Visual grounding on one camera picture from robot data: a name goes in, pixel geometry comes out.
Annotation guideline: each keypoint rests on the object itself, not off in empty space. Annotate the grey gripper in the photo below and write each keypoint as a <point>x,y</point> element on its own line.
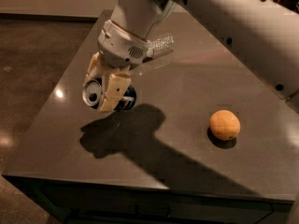
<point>121,48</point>

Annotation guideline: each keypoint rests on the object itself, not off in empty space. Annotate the blue pepsi can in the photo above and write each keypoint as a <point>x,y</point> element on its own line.
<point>94,96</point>

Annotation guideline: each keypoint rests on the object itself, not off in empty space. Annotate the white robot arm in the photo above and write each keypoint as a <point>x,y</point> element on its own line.
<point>262,34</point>

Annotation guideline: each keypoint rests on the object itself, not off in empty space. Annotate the clear plastic water bottle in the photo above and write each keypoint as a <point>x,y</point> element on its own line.
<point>160,46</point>

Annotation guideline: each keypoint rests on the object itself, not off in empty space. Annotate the orange fruit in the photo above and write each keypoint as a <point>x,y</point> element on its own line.
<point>224,125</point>

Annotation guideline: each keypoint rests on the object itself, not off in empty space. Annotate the dark cabinet under counter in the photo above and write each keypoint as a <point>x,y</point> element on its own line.
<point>86,203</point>

